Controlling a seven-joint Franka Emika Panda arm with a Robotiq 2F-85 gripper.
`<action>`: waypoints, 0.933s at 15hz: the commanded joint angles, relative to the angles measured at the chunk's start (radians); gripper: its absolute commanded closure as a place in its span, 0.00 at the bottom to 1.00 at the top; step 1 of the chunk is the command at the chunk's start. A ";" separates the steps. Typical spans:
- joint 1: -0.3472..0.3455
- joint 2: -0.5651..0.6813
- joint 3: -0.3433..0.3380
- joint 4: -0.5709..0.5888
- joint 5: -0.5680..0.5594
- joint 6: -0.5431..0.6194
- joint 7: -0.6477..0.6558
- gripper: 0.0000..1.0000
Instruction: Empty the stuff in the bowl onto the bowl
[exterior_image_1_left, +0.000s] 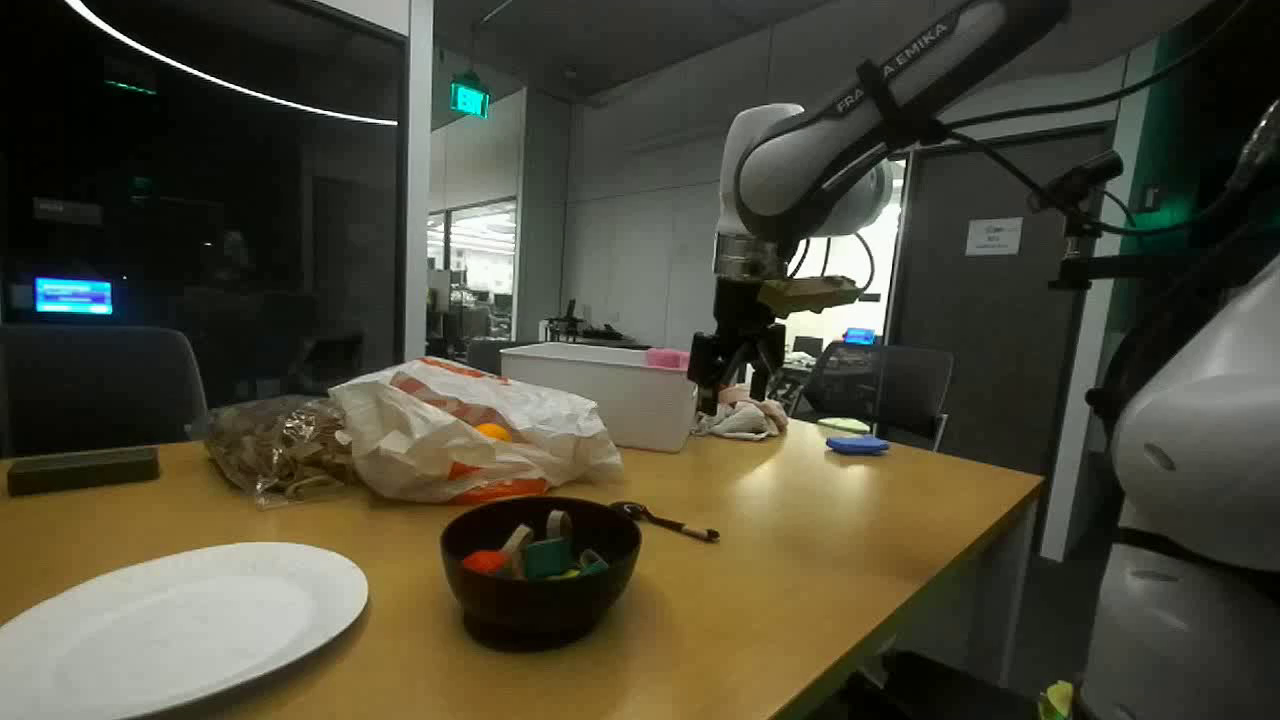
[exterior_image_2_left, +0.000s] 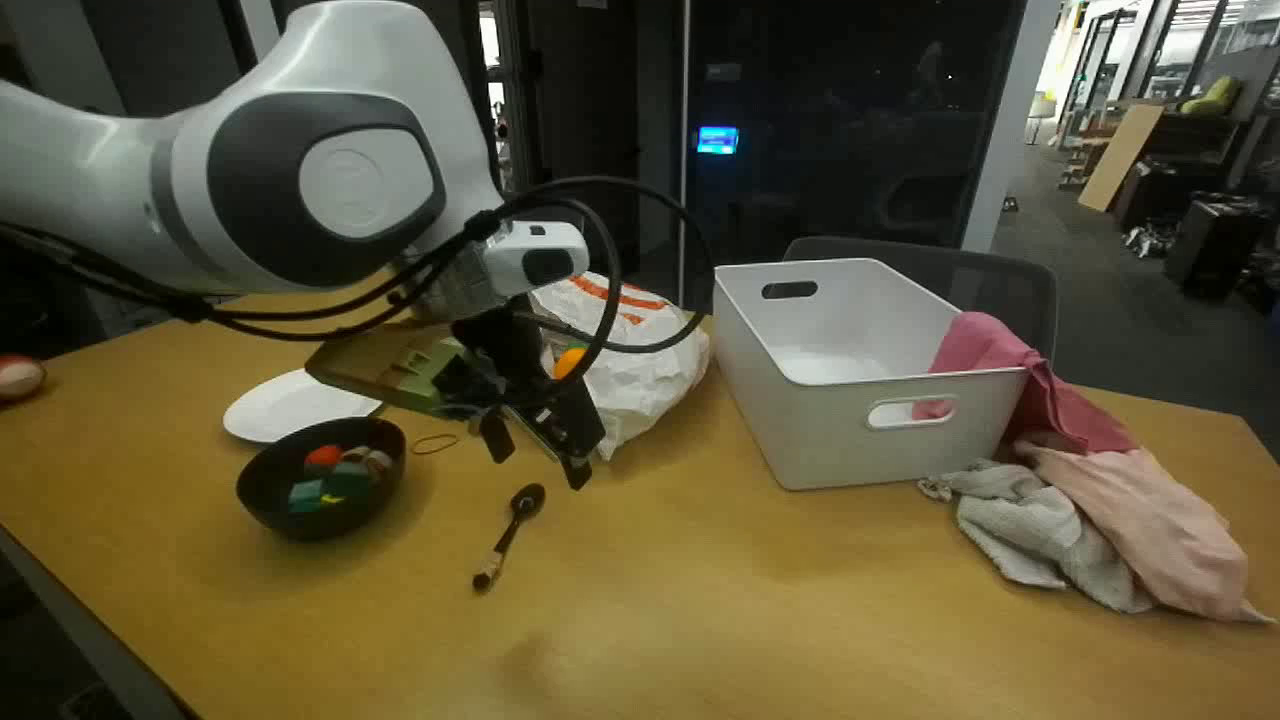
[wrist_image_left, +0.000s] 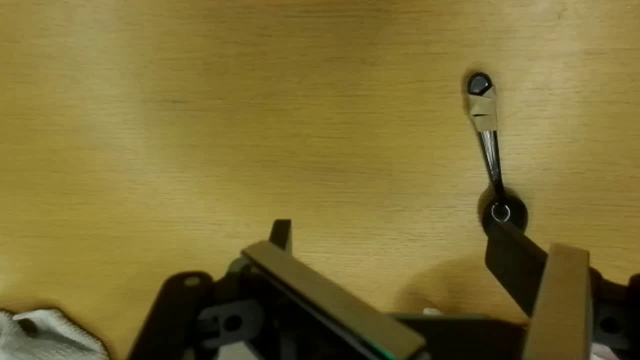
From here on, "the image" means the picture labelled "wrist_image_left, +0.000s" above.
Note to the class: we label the white plastic bag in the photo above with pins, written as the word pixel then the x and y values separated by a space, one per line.
pixel 46 336

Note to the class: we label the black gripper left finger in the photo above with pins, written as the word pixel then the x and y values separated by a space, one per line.
pixel 333 301

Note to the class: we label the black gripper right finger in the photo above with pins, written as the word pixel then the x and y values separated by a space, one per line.
pixel 562 301

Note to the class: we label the black measuring spoon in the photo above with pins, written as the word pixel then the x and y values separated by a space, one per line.
pixel 482 107

